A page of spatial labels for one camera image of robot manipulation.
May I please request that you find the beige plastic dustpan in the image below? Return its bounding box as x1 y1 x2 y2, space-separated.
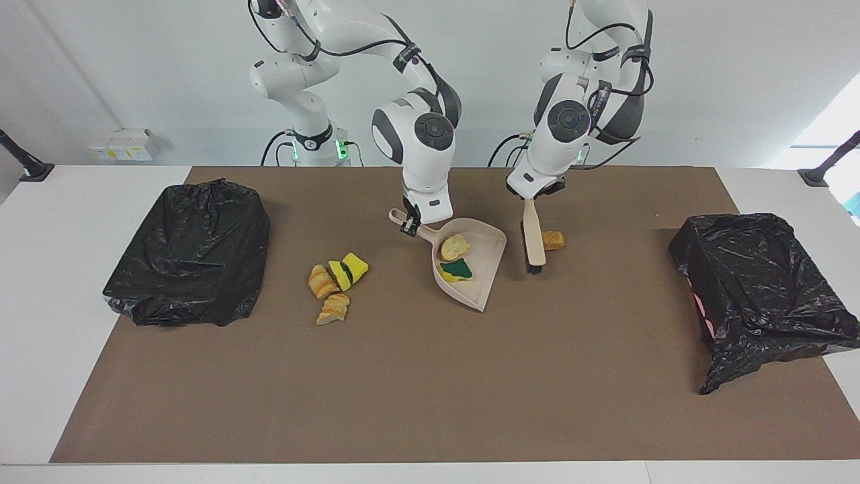
388 208 508 313

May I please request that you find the black bag lined bin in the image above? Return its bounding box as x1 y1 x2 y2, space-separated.
102 178 271 328

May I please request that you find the small green yellow sponge piece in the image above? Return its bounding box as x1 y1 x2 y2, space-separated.
439 259 474 283

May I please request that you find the striped croissant toy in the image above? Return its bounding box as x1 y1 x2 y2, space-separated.
316 292 351 327
308 264 341 300

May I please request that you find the white wall socket box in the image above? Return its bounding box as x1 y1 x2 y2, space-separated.
87 128 154 162

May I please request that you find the large yellow green sponge piece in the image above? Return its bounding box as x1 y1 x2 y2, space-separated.
328 252 370 292

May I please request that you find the black bag over pink bin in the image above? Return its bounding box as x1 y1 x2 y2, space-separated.
668 213 860 396

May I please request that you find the black camera stand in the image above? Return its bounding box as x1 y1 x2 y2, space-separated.
798 130 860 188
0 128 56 183

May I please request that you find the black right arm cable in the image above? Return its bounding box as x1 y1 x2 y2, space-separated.
247 0 464 128

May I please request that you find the beige hand brush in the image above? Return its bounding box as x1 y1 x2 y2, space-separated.
521 198 547 276

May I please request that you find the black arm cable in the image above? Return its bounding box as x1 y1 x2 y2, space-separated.
564 0 656 146
247 0 464 128

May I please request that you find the brown table mat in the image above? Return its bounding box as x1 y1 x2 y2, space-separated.
48 165 860 465

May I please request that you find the black base cable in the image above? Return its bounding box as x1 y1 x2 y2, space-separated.
487 133 531 167
261 131 291 167

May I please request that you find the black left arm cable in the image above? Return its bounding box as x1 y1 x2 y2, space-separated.
564 0 656 146

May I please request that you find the pale yellow crinkled food piece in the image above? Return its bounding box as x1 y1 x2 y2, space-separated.
439 233 471 261

